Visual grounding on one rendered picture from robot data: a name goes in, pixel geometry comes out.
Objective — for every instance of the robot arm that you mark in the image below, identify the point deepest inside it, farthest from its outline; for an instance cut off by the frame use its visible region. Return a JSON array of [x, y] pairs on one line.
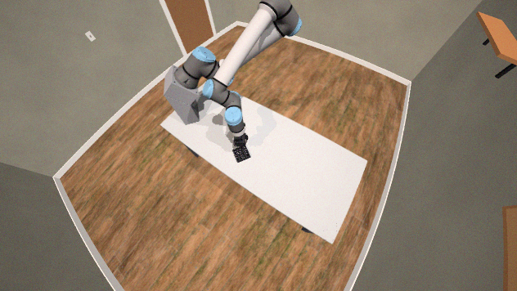
[[285, 21]]

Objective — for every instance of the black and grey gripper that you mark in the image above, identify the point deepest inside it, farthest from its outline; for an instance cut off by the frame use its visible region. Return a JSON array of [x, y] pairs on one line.
[[242, 142]]

